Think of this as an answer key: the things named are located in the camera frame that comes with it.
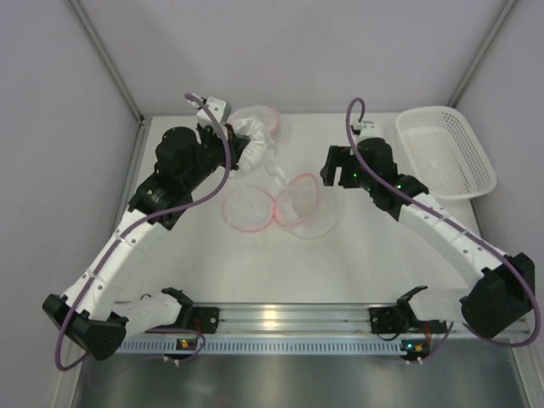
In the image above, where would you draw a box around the white mesh laundry bag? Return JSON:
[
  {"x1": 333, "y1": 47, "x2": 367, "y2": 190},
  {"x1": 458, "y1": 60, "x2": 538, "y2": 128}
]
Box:
[
  {"x1": 229, "y1": 105, "x2": 281, "y2": 136},
  {"x1": 223, "y1": 173, "x2": 340, "y2": 240}
]

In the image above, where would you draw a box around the white cloth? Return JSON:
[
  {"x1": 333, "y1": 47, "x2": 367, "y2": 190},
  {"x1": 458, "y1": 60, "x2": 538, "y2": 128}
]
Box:
[{"x1": 229, "y1": 116, "x2": 291, "y2": 187}]

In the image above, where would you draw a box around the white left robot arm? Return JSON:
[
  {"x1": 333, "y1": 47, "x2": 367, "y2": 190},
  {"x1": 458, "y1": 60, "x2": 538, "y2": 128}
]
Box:
[{"x1": 42, "y1": 125, "x2": 250, "y2": 360}]

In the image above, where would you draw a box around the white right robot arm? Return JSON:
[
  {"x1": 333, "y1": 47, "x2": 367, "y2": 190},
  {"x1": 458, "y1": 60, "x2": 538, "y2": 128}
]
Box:
[{"x1": 320, "y1": 138, "x2": 535, "y2": 340}]

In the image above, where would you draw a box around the white plastic basket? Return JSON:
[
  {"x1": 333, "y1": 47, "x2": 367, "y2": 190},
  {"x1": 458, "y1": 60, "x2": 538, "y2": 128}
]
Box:
[{"x1": 395, "y1": 106, "x2": 497, "y2": 201}]

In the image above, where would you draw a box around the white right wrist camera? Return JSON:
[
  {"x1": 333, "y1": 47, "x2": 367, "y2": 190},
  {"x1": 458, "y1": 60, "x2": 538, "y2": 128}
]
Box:
[{"x1": 351, "y1": 120, "x2": 383, "y2": 142}]

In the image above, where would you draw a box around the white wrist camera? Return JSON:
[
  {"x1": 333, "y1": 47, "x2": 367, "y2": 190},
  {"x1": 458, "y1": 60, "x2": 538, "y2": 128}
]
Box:
[
  {"x1": 194, "y1": 97, "x2": 231, "y2": 128},
  {"x1": 351, "y1": 120, "x2": 383, "y2": 142}
]

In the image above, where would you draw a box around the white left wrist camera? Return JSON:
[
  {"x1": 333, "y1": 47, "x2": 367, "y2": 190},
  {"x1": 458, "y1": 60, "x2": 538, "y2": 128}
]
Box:
[{"x1": 194, "y1": 97, "x2": 231, "y2": 128}]

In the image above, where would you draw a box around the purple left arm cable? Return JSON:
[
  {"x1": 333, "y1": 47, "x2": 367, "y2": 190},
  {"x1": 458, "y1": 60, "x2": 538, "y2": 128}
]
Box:
[{"x1": 53, "y1": 93, "x2": 235, "y2": 373}]

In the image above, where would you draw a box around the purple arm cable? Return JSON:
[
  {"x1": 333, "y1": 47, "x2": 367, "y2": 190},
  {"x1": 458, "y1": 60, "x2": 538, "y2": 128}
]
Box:
[
  {"x1": 346, "y1": 97, "x2": 539, "y2": 346},
  {"x1": 53, "y1": 93, "x2": 235, "y2": 373}
]

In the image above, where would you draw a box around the aluminium mounting rail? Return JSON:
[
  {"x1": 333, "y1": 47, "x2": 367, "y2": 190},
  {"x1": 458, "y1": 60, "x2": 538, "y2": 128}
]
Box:
[{"x1": 118, "y1": 302, "x2": 524, "y2": 341}]

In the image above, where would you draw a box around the aluminium frame post left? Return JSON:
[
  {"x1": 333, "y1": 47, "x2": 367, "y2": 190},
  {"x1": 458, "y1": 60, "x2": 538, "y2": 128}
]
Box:
[{"x1": 65, "y1": 0, "x2": 145, "y2": 124}]

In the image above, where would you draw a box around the aluminium frame post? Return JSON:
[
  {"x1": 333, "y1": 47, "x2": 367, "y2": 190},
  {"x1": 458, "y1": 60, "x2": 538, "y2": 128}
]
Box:
[
  {"x1": 446, "y1": 0, "x2": 521, "y2": 108},
  {"x1": 65, "y1": 0, "x2": 145, "y2": 124}
]

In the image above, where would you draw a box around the white slotted cable duct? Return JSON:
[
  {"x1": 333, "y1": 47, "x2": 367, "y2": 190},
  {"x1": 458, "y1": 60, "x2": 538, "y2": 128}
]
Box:
[{"x1": 114, "y1": 337, "x2": 426, "y2": 354}]

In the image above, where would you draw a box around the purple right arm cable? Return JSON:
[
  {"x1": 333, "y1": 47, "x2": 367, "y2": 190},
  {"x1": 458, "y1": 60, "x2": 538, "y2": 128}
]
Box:
[{"x1": 346, "y1": 97, "x2": 539, "y2": 346}]

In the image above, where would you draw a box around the aluminium frame post right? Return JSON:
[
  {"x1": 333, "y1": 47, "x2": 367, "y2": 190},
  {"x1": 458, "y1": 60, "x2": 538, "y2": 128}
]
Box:
[{"x1": 446, "y1": 0, "x2": 521, "y2": 108}]

